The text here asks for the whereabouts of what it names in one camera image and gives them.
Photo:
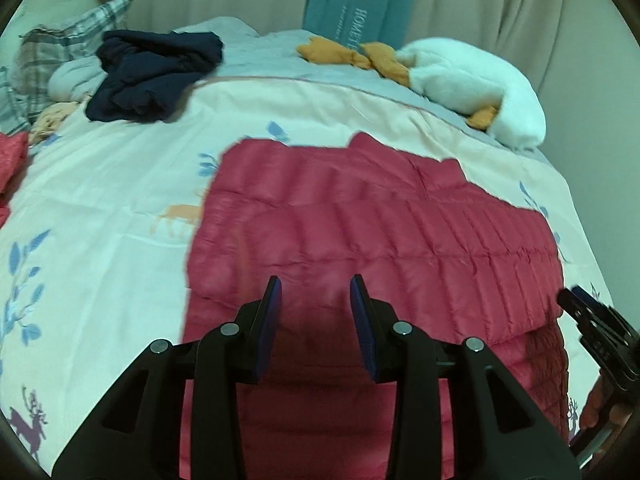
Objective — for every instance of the large plaid pillow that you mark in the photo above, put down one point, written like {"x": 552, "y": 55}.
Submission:
{"x": 60, "y": 42}

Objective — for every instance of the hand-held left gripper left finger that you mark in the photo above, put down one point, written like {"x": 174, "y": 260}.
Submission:
{"x": 267, "y": 330}

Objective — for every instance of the small yellow doll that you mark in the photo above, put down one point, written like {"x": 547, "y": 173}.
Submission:
{"x": 50, "y": 120}

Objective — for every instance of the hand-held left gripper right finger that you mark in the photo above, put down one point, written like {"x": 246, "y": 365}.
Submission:
{"x": 362, "y": 330}

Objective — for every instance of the beige curtain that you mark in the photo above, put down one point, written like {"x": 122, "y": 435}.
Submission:
{"x": 500, "y": 0}

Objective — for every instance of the light grey garment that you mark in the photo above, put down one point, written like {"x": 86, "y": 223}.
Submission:
{"x": 75, "y": 77}

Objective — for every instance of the white goose plush toy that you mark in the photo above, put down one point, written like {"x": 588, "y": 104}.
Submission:
{"x": 465, "y": 80}

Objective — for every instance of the red down jacket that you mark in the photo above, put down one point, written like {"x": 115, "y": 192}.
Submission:
{"x": 375, "y": 220}

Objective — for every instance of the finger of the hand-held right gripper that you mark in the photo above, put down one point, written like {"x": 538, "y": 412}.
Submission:
{"x": 580, "y": 307}

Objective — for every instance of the person's right hand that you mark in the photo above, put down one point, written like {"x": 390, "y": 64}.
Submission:
{"x": 602, "y": 407}

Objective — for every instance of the folded pink down jacket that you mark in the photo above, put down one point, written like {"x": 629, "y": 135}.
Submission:
{"x": 10, "y": 170}

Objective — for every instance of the dark navy garment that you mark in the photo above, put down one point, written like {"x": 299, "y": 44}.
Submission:
{"x": 150, "y": 70}

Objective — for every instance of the small plaid pillow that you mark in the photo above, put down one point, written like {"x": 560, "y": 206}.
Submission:
{"x": 10, "y": 105}

